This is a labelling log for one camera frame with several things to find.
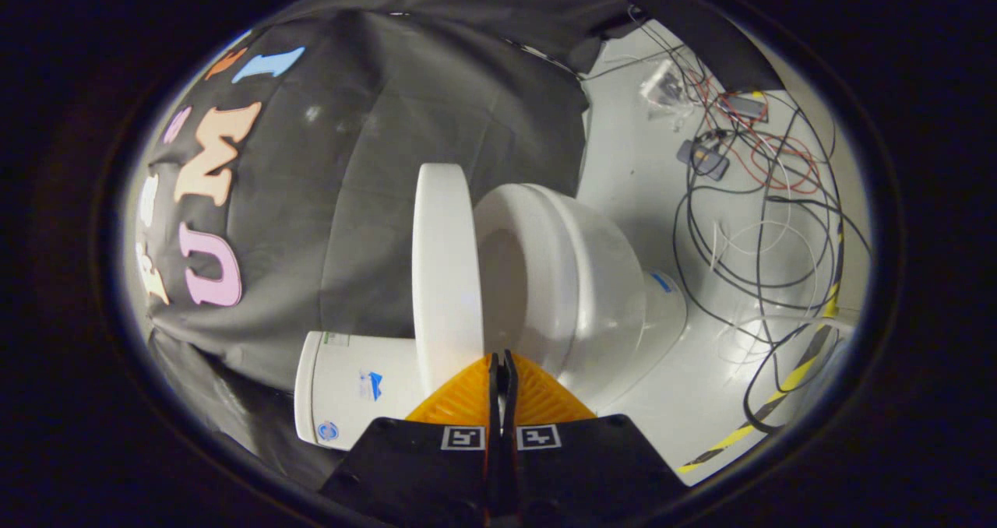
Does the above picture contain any tangle of cables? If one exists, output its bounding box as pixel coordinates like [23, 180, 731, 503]
[623, 0, 875, 437]

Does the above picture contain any white toilet seat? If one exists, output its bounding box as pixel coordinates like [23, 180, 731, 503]
[472, 183, 597, 377]

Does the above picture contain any yellow black floor tape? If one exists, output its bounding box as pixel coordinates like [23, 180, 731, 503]
[675, 275, 847, 475]

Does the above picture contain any black backdrop cloth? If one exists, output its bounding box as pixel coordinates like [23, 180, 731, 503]
[129, 0, 784, 491]

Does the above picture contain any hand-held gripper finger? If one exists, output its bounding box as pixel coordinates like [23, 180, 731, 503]
[497, 350, 691, 528]
[319, 353, 500, 528]

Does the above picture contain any small dark device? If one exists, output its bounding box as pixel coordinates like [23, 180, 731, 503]
[727, 93, 771, 122]

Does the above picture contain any clear plastic bag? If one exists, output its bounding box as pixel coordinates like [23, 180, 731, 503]
[639, 58, 697, 128]

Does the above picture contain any small grey device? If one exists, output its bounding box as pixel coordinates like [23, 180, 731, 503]
[675, 138, 731, 181]

